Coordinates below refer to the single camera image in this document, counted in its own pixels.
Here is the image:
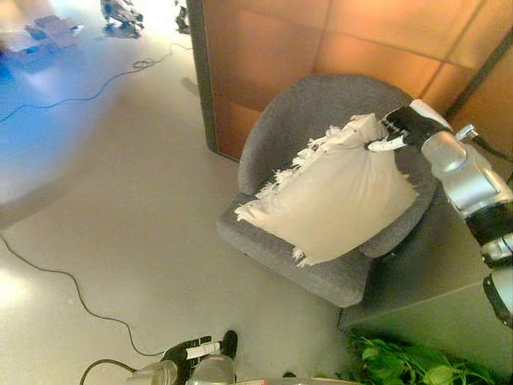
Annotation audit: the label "thin coiled floor cable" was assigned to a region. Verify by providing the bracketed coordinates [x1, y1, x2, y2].
[0, 41, 194, 122]

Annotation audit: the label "long black floor cable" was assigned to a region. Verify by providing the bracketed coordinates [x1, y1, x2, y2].
[0, 235, 166, 358]

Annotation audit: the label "black left robot foot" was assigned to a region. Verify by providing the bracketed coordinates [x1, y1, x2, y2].
[220, 330, 239, 363]

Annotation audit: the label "white fringed pillow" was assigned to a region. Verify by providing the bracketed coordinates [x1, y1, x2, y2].
[233, 113, 422, 269]

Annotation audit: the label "green leafy potted plant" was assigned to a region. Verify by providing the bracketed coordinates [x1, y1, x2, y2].
[315, 331, 499, 385]

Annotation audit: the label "dark robot-like floor object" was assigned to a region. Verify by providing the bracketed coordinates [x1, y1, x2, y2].
[99, 0, 145, 32]

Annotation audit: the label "orange dark-framed partition panel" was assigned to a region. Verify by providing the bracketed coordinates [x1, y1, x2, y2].
[185, 0, 513, 162]

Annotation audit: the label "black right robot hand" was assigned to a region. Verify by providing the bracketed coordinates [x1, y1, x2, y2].
[366, 99, 453, 154]

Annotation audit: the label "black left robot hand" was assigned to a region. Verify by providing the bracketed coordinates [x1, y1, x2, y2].
[161, 335, 221, 379]

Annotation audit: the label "small dark floor object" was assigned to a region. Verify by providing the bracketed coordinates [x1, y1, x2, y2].
[174, 0, 192, 34]

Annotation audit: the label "flattened cardboard boxes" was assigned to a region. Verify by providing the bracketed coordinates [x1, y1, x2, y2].
[6, 14, 86, 66]

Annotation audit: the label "grey fabric armchair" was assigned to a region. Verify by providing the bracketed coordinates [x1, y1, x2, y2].
[216, 73, 440, 309]

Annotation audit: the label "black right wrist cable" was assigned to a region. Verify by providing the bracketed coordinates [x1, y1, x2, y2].
[458, 124, 513, 162]

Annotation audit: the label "grey cabinet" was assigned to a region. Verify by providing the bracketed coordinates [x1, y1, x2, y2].
[337, 160, 513, 380]

